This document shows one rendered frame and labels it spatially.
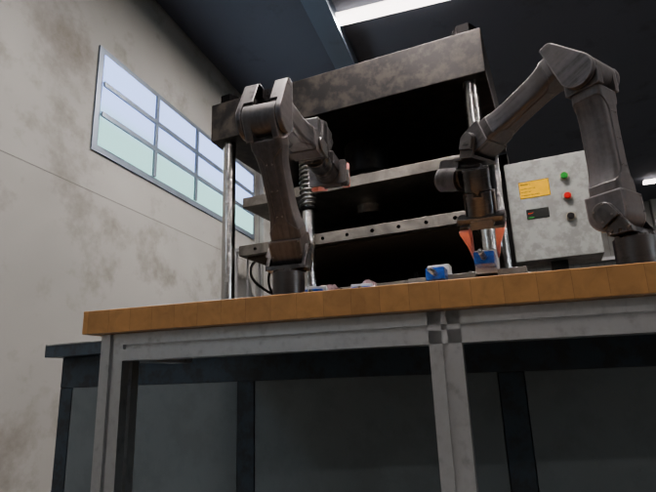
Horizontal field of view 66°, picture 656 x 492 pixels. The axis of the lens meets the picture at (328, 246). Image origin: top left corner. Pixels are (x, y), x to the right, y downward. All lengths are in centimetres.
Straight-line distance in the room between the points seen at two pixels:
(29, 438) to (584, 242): 286
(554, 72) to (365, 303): 57
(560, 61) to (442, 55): 123
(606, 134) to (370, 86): 144
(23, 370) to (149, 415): 178
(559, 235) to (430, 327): 138
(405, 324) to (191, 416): 83
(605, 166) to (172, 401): 116
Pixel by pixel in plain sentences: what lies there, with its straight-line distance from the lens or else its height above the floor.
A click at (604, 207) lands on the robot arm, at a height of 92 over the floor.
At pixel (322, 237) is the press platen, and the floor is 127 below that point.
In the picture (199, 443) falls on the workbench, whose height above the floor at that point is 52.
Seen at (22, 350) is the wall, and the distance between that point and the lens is 324.
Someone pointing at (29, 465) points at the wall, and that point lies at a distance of 334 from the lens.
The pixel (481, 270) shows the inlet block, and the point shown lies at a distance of 119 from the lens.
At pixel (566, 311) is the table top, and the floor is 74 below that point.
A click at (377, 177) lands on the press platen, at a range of 225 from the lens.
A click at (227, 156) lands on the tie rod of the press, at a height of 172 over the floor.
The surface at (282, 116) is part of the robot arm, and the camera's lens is 96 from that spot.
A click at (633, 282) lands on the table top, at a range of 74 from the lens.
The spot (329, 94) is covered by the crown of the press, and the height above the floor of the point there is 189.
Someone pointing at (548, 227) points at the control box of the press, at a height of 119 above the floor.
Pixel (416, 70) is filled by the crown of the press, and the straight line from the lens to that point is 226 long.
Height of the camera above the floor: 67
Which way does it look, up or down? 15 degrees up
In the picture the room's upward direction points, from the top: 2 degrees counter-clockwise
